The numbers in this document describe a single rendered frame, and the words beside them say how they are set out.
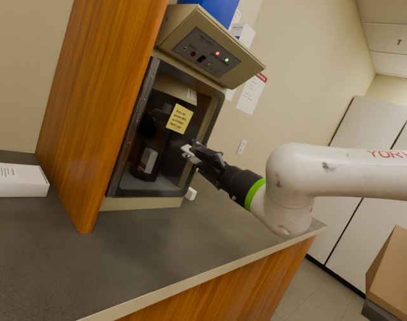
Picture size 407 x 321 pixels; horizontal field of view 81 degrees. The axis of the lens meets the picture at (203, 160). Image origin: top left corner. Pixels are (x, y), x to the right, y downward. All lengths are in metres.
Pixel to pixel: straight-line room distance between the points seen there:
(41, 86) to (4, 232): 0.55
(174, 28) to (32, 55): 0.55
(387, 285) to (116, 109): 1.02
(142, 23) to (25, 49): 0.53
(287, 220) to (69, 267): 0.44
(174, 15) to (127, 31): 0.11
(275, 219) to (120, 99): 0.41
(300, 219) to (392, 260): 0.66
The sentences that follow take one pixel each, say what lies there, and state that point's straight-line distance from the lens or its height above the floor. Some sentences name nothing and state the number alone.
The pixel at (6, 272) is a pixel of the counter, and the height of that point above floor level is 0.94.
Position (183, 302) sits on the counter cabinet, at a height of 0.80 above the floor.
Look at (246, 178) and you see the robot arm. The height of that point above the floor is 1.20.
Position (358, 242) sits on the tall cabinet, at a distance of 3.53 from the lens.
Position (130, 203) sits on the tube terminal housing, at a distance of 0.79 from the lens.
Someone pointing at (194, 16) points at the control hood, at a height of 1.49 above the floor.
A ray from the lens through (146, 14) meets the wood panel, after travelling 0.56.
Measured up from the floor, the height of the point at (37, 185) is 0.98.
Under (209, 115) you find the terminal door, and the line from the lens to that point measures 0.82.
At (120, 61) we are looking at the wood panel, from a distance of 0.59.
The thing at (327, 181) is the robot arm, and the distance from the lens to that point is 0.47.
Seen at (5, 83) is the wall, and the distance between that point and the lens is 1.02.
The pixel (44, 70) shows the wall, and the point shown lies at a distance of 1.02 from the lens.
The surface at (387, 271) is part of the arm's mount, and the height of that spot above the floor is 1.04.
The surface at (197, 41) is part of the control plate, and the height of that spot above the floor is 1.46.
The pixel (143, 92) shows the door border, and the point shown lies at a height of 1.30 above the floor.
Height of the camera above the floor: 1.32
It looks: 11 degrees down
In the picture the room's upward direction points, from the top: 22 degrees clockwise
